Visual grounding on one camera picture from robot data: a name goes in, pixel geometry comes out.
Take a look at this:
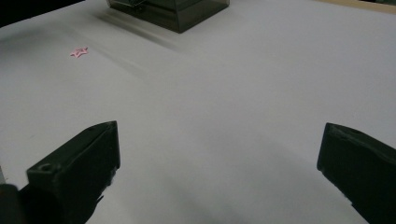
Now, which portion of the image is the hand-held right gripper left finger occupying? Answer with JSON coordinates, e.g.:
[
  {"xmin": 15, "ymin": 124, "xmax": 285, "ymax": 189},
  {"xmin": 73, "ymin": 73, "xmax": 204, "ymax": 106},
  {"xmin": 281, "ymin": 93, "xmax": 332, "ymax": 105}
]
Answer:
[{"xmin": 25, "ymin": 119, "xmax": 121, "ymax": 224}]

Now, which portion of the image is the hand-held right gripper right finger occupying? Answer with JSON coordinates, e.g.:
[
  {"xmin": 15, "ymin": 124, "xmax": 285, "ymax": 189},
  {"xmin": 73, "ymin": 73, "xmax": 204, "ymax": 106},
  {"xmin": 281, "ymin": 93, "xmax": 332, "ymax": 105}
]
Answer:
[{"xmin": 316, "ymin": 121, "xmax": 396, "ymax": 224}]

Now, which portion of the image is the smoky transparent drawer box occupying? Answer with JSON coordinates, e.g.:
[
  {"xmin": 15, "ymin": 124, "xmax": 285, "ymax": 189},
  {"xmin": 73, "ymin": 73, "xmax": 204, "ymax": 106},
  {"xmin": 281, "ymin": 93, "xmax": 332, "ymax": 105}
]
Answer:
[{"xmin": 105, "ymin": 0, "xmax": 231, "ymax": 35}]

